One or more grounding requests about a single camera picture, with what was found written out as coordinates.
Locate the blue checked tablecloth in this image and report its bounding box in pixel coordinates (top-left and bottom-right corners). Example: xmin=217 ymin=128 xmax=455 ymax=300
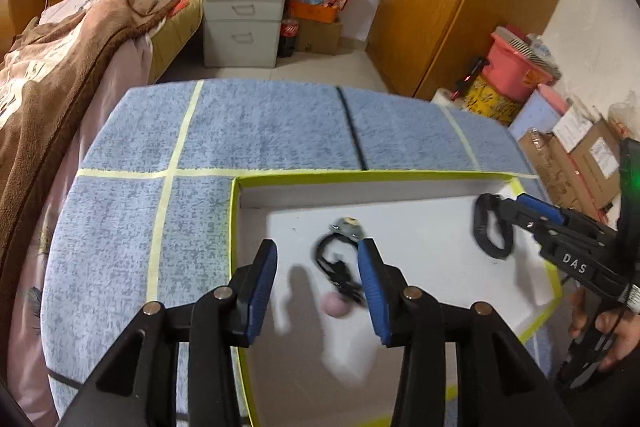
xmin=40 ymin=78 xmax=556 ymax=427

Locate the black hair tie grey charm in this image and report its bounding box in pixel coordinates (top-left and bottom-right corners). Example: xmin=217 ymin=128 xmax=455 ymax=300
xmin=314 ymin=217 xmax=368 ymax=308

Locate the grey three-drawer cabinet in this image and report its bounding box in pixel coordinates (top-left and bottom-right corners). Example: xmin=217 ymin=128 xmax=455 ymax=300
xmin=201 ymin=0 xmax=293 ymax=68

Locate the small cardboard box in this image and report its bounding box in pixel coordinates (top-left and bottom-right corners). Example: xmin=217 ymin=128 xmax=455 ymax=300
xmin=297 ymin=18 xmax=345 ymax=55

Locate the mustard bed sheet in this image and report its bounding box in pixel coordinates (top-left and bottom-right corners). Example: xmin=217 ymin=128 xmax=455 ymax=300
xmin=150 ymin=0 xmax=205 ymax=80

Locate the green cardboard tray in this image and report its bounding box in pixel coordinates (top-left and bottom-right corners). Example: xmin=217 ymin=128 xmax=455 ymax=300
xmin=229 ymin=169 xmax=565 ymax=427

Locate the person's right hand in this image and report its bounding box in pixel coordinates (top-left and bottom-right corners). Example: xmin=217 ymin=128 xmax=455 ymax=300
xmin=570 ymin=289 xmax=640 ymax=370

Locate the black wristband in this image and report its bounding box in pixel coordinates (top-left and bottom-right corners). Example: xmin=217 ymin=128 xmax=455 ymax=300
xmin=472 ymin=193 xmax=513 ymax=260

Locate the large cardboard box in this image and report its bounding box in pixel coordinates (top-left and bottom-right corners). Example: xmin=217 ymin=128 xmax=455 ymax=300
xmin=517 ymin=132 xmax=601 ymax=220

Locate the pink plastic bin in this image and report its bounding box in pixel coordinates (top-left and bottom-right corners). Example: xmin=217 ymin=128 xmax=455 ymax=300
xmin=485 ymin=27 xmax=563 ymax=100

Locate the orange box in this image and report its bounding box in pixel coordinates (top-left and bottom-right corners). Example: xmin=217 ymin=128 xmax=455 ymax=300
xmin=287 ymin=0 xmax=340 ymax=24

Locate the yellow patterned box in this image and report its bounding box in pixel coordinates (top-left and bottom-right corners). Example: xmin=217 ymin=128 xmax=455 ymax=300
xmin=462 ymin=74 xmax=523 ymax=125

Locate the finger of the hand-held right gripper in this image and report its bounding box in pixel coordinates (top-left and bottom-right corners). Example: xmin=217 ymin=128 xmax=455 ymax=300
xmin=497 ymin=198 xmax=632 ymax=305
xmin=515 ymin=193 xmax=621 ymax=255

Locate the cola bottle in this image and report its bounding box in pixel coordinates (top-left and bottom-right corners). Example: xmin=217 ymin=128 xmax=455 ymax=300
xmin=277 ymin=18 xmax=301 ymax=58

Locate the brown blanket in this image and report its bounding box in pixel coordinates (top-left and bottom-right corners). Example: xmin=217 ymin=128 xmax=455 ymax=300
xmin=0 ymin=0 xmax=168 ymax=258

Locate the pale blue box pink lid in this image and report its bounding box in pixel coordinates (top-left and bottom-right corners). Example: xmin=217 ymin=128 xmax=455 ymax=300
xmin=507 ymin=84 xmax=571 ymax=140

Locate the paper towel roll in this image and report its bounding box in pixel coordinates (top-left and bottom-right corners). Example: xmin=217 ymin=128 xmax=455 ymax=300
xmin=431 ymin=88 xmax=468 ymax=110

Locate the black hair tie pink ball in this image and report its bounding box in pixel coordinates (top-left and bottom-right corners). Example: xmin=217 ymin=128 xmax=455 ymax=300
xmin=322 ymin=292 xmax=351 ymax=320

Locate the red black stick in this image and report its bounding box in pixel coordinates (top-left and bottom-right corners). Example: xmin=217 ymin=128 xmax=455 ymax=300
xmin=452 ymin=57 xmax=488 ymax=100

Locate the large wooden wardrobe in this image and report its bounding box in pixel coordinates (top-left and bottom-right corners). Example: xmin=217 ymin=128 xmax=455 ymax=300
xmin=366 ymin=0 xmax=586 ymax=102

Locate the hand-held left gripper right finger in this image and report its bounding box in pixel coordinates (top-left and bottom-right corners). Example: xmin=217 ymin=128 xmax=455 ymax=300
xmin=356 ymin=237 xmax=576 ymax=427

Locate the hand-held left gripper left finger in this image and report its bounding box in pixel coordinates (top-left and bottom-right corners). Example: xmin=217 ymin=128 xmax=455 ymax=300
xmin=57 ymin=239 xmax=278 ymax=427

